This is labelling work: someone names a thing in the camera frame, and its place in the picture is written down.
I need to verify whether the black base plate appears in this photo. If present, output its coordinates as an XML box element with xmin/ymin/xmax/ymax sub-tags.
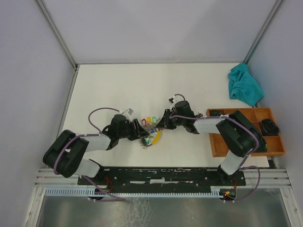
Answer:
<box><xmin>91</xmin><ymin>167</ymin><xmax>246</xmax><ymax>193</ymax></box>

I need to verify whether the grey cable duct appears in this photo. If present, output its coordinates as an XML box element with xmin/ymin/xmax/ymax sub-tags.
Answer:
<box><xmin>44</xmin><ymin>187</ymin><xmax>223</xmax><ymax>198</ymax></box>

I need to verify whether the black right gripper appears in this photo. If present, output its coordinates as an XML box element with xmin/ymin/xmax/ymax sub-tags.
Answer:
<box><xmin>155</xmin><ymin>109</ymin><xmax>185</xmax><ymax>130</ymax></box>

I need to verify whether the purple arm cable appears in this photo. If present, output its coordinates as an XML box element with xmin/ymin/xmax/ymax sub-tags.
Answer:
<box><xmin>53</xmin><ymin>107</ymin><xmax>126</xmax><ymax>175</ymax></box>
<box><xmin>169</xmin><ymin>94</ymin><xmax>261</xmax><ymax>203</ymax></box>

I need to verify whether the wooden compartment tray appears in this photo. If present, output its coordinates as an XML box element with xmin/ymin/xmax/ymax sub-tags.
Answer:
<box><xmin>209</xmin><ymin>108</ymin><xmax>285</xmax><ymax>157</ymax></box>

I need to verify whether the metal keyring with coloured keys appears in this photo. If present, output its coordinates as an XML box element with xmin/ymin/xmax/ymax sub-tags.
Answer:
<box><xmin>140</xmin><ymin>116</ymin><xmax>162</xmax><ymax>149</ymax></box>

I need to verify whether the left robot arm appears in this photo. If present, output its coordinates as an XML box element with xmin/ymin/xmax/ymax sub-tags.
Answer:
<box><xmin>43</xmin><ymin>114</ymin><xmax>149</xmax><ymax>184</ymax></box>

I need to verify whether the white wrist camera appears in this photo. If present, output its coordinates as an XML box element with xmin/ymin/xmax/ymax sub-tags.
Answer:
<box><xmin>168</xmin><ymin>95</ymin><xmax>178</xmax><ymax>105</ymax></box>
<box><xmin>119</xmin><ymin>108</ymin><xmax>134</xmax><ymax>121</ymax></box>

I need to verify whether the teal cloth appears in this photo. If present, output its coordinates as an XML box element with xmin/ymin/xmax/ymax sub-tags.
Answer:
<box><xmin>228</xmin><ymin>62</ymin><xmax>264</xmax><ymax>107</ymax></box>

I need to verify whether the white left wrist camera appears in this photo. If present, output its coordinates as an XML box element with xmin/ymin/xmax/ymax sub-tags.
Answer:
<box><xmin>119</xmin><ymin>108</ymin><xmax>134</xmax><ymax>121</ymax></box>

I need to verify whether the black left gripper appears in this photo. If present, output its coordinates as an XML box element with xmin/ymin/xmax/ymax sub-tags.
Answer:
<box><xmin>117</xmin><ymin>118</ymin><xmax>150</xmax><ymax>141</ymax></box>

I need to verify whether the black cable coil right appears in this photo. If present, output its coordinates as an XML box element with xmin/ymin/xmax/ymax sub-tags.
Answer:
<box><xmin>260</xmin><ymin>118</ymin><xmax>280</xmax><ymax>137</ymax></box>

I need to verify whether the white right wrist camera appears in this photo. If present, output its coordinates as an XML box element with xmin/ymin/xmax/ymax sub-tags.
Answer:
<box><xmin>168</xmin><ymin>95</ymin><xmax>178</xmax><ymax>105</ymax></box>

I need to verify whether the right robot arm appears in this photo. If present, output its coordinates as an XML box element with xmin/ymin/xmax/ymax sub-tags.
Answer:
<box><xmin>156</xmin><ymin>100</ymin><xmax>267</xmax><ymax>185</ymax></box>

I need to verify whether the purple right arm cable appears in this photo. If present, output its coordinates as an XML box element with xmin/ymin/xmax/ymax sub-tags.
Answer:
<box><xmin>169</xmin><ymin>94</ymin><xmax>261</xmax><ymax>203</ymax></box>

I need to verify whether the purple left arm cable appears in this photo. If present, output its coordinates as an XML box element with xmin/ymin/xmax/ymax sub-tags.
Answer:
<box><xmin>53</xmin><ymin>107</ymin><xmax>126</xmax><ymax>175</ymax></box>

